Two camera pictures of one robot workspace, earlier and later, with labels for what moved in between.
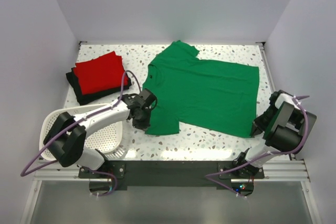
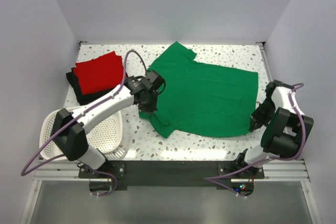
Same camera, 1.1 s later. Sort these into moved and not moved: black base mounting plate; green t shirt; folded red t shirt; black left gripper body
Moved: black left gripper body
Not moved: black base mounting plate; folded red t shirt; green t shirt
